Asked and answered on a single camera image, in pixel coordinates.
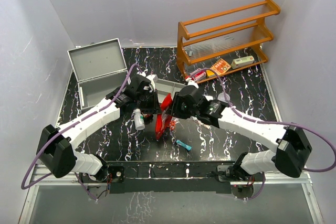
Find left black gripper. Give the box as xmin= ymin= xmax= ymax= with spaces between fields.
xmin=135 ymin=89 xmax=162 ymax=114

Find red first aid pouch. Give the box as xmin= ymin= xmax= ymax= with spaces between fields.
xmin=155 ymin=93 xmax=173 ymax=140

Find orange handled scissors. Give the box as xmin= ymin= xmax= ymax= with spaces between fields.
xmin=169 ymin=119 xmax=178 ymax=130

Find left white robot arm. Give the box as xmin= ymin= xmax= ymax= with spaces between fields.
xmin=37 ymin=74 xmax=161 ymax=182

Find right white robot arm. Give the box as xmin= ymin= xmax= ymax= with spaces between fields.
xmin=169 ymin=86 xmax=312 ymax=180

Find white medicine bottle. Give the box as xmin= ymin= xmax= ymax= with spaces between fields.
xmin=134 ymin=109 xmax=145 ymax=131

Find red white medicine box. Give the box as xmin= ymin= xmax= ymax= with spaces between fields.
xmin=190 ymin=68 xmax=206 ymax=82

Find orange patterned medicine packet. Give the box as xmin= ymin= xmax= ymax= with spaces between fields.
xmin=211 ymin=58 xmax=231 ymax=75

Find white green medicine box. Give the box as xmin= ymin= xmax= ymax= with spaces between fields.
xmin=231 ymin=55 xmax=255 ymax=69

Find grey divided tray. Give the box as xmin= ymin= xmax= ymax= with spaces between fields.
xmin=155 ymin=79 xmax=185 ymax=95

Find clear plastic round container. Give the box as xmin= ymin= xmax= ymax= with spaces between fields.
xmin=217 ymin=92 xmax=230 ymax=102

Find small yellow box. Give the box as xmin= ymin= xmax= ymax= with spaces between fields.
xmin=206 ymin=69 xmax=216 ymax=78

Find grey metal case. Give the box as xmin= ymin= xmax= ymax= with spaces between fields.
xmin=68 ymin=38 xmax=128 ymax=110

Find wooden three-tier shelf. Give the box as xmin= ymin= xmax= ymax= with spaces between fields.
xmin=176 ymin=0 xmax=281 ymax=77

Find black front base bar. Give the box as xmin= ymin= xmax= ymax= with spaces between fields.
xmin=78 ymin=160 xmax=266 ymax=195

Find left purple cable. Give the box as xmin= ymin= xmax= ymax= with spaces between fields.
xmin=20 ymin=63 xmax=148 ymax=190

